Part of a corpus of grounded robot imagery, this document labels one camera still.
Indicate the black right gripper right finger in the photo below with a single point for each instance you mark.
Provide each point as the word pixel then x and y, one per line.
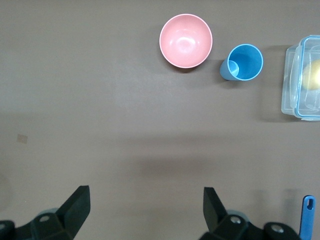
pixel 215 215

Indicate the blue plastic cup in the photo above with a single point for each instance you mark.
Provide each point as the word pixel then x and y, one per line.
pixel 247 62

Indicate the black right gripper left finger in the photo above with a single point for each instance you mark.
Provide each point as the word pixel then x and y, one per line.
pixel 75 212

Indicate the clear plastic food container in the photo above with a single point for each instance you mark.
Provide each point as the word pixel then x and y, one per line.
pixel 291 87

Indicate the yellow food item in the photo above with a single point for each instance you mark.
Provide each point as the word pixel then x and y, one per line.
pixel 313 75

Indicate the pink bowl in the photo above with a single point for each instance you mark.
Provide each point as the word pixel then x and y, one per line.
pixel 186 41

